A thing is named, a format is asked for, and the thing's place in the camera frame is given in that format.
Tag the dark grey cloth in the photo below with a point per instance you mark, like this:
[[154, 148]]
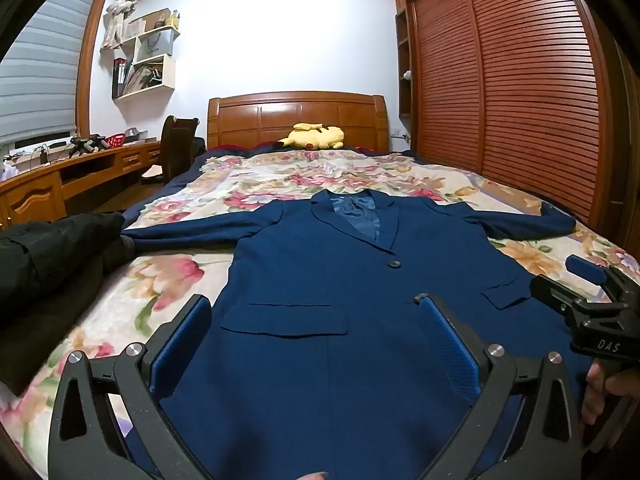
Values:
[[60, 320]]

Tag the yellow plush toy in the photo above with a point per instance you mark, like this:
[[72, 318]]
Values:
[[315, 136]]

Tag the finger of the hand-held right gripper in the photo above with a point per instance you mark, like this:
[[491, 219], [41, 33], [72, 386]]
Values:
[[550, 294], [586, 269]]

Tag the wooden louvered wardrobe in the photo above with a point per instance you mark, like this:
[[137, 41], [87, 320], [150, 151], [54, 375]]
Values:
[[525, 85]]

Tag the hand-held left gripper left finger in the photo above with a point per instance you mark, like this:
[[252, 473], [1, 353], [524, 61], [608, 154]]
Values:
[[177, 345]]

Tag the black device on desk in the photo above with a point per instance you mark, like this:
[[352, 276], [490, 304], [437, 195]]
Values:
[[87, 143]]

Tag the dark wooden chair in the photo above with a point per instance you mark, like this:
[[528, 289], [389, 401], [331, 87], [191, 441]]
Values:
[[175, 145]]

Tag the person's right hand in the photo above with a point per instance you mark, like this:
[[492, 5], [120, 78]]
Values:
[[594, 395]]

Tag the wooden desk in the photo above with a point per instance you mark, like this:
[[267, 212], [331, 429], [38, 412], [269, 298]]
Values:
[[85, 175]]

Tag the black jacket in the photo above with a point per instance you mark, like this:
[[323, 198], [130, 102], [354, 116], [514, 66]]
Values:
[[45, 250]]

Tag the wooden bed headboard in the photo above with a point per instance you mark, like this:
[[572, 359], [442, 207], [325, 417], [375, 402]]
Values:
[[300, 115]]

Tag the black binders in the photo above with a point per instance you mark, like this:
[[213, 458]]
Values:
[[119, 77]]

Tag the white wall shelf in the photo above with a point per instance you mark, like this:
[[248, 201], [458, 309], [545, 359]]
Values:
[[167, 72]]

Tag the floral blanket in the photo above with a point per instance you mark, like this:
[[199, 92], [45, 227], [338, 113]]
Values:
[[170, 270]]

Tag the blue suit jacket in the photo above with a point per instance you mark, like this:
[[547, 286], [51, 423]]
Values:
[[325, 310]]

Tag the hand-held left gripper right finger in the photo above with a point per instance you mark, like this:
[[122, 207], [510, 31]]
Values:
[[450, 345]]

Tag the grey window blind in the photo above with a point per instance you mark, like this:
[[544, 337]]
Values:
[[40, 70]]

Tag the grey paper bag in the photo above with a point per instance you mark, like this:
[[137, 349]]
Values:
[[156, 45]]

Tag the person's left hand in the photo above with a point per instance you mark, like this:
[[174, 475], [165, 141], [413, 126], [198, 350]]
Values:
[[312, 476]]

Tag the wooden window frame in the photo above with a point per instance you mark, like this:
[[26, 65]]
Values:
[[92, 50]]

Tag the red basket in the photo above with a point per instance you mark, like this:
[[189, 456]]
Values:
[[114, 140]]

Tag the beige wrapped bouquet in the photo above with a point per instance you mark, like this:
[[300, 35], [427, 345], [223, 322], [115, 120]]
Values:
[[122, 10]]

